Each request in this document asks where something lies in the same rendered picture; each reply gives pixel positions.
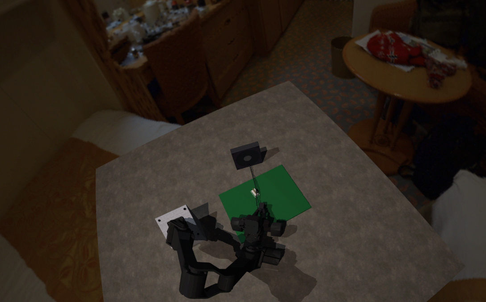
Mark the black square computer fan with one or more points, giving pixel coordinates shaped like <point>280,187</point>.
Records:
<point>246,155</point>

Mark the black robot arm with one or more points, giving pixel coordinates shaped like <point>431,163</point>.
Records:
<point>194,274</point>

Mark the black cable with plug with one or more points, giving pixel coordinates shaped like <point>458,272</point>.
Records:
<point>261,206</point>

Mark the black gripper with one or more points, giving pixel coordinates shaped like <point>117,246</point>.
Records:
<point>276,228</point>

